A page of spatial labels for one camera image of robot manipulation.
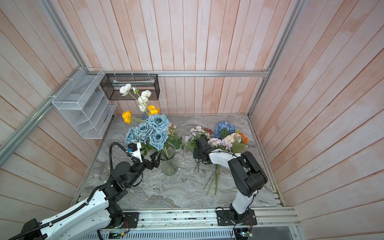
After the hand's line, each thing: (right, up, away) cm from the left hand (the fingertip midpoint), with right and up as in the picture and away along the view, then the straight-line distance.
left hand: (155, 151), depth 73 cm
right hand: (+22, -4, +24) cm, 33 cm away
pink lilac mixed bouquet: (+21, +8, +25) cm, 34 cm away
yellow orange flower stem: (-15, +18, +1) cm, 24 cm away
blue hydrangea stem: (+41, +11, +28) cm, 51 cm away
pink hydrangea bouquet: (+46, +2, +21) cm, 51 cm away
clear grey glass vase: (+5, -10, +15) cm, 18 cm away
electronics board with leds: (+43, -40, -2) cm, 59 cm away
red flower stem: (+32, +10, +30) cm, 45 cm away
